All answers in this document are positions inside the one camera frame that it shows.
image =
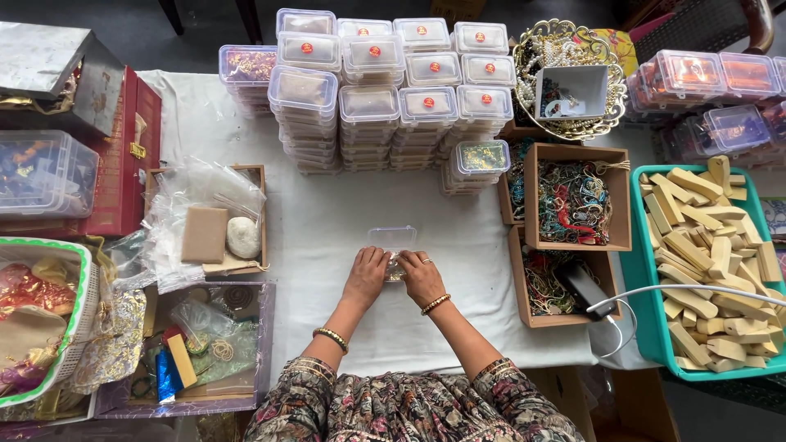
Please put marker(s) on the person's left hand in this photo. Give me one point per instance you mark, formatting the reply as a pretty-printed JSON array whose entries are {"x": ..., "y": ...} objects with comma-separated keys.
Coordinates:
[{"x": 362, "y": 282}]

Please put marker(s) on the person's right hand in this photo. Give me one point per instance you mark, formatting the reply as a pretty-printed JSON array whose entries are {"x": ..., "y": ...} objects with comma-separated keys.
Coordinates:
[{"x": 423, "y": 282}]

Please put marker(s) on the person's left fingers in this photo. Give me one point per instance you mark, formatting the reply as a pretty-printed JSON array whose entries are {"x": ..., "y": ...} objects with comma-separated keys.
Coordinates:
[{"x": 373, "y": 256}]

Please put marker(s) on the person's right fingers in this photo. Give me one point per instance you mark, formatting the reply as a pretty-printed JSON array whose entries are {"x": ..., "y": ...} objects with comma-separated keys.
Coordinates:
[{"x": 414, "y": 259}]

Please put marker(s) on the small clear plastic box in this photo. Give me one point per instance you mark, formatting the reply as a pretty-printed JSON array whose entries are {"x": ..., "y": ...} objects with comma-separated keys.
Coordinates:
[{"x": 393, "y": 236}]

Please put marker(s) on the gold beaded bangle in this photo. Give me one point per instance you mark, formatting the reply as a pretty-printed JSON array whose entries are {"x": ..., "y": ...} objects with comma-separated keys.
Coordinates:
[
  {"x": 436, "y": 304},
  {"x": 331, "y": 337}
]

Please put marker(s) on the white table cloth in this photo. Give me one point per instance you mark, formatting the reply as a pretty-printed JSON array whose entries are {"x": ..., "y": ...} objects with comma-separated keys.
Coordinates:
[{"x": 331, "y": 215}]

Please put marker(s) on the clear box with gold-green filling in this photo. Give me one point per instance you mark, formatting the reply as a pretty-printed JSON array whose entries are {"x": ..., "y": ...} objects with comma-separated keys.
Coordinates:
[{"x": 482, "y": 156}]

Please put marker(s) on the cardboard box of teal beads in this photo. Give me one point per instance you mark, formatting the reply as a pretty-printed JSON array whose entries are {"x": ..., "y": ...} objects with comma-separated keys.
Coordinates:
[{"x": 513, "y": 184}]

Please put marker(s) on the wooden tray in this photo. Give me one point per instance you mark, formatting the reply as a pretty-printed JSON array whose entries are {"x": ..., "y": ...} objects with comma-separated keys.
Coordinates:
[{"x": 258, "y": 209}]

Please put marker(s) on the white round stone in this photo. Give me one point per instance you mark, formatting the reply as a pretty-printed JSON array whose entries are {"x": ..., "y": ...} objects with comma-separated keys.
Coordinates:
[{"x": 244, "y": 237}]

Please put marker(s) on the floral patterned dress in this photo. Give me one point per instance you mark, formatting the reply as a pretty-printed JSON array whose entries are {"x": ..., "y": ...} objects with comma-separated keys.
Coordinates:
[{"x": 405, "y": 405}]

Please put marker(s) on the stacks of red-sticker clear boxes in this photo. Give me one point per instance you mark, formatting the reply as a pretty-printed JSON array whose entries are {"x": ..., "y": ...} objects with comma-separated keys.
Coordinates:
[{"x": 393, "y": 92}]

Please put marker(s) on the brown flat pad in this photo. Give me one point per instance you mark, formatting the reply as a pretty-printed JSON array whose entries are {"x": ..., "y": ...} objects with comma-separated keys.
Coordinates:
[{"x": 204, "y": 234}]

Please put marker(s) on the black power bank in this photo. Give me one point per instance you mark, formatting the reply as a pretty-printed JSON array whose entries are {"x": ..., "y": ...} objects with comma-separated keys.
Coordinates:
[{"x": 583, "y": 285}]

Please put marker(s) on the heap of clear plastic bags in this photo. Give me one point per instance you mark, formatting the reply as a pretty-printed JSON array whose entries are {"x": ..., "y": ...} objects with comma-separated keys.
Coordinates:
[{"x": 196, "y": 190}]

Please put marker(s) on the purple cardboard tray of trinkets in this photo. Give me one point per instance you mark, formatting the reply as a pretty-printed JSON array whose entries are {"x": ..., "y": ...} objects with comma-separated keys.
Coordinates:
[{"x": 202, "y": 350}]

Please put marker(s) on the yellow rectangular block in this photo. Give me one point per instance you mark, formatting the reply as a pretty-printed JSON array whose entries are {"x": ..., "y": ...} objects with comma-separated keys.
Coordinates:
[{"x": 182, "y": 361}]

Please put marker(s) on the stack of gold-floral clear boxes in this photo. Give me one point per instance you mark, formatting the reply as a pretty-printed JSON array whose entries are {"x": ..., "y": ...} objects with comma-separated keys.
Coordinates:
[{"x": 247, "y": 70}]

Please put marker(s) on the teal plastic tray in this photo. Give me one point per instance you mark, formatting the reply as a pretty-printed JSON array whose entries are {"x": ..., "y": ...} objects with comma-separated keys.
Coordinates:
[{"x": 642, "y": 282}]

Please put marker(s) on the small grey open box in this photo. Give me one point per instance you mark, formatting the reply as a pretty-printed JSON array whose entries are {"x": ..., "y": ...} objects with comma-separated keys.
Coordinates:
[{"x": 574, "y": 89}]

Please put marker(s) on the blue foil packet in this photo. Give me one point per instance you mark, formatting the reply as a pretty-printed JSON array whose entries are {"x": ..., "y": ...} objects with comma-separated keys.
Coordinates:
[{"x": 164, "y": 374}]

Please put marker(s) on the brown cardboard carton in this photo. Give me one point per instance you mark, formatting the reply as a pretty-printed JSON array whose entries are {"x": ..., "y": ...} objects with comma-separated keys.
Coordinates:
[{"x": 620, "y": 405}]

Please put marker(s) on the ornate gold tray with pearls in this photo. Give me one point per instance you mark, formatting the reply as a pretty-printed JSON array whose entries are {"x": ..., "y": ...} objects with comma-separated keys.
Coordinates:
[{"x": 565, "y": 49}]

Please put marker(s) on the red hinged case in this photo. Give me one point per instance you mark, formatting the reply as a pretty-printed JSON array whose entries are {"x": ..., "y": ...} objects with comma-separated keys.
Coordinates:
[{"x": 120, "y": 166}]

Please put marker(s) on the gold organza pouch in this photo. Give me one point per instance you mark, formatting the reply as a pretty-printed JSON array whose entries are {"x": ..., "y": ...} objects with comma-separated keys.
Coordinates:
[{"x": 113, "y": 344}]

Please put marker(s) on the dark chair legs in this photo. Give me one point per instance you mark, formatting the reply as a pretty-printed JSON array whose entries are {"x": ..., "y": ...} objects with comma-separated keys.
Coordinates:
[{"x": 212, "y": 15}]

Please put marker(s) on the yellow floral printed bag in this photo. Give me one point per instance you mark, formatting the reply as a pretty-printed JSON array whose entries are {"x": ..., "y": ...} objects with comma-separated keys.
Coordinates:
[{"x": 617, "y": 49}]

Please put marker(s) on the pile of wooden blocks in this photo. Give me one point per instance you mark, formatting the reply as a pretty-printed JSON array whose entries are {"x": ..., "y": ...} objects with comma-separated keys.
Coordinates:
[{"x": 712, "y": 264}]

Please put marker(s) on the stacks of orange-filled clear boxes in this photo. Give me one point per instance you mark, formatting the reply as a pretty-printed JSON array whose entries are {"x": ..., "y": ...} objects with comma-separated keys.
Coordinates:
[{"x": 712, "y": 98}]

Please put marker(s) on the large clear storage tub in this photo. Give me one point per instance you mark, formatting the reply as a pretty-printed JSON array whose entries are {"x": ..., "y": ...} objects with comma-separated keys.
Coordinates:
[{"x": 43, "y": 175}]

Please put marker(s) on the white green-rimmed basket of pouches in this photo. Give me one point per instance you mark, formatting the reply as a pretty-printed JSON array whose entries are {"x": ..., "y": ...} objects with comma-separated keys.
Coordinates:
[{"x": 37, "y": 319}]

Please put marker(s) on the dark wooden chair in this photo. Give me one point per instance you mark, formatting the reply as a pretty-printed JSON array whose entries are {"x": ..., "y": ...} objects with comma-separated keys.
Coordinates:
[{"x": 706, "y": 24}]

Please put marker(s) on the silver metal box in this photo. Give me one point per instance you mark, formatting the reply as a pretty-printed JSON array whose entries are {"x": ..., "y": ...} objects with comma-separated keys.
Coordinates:
[{"x": 43, "y": 67}]

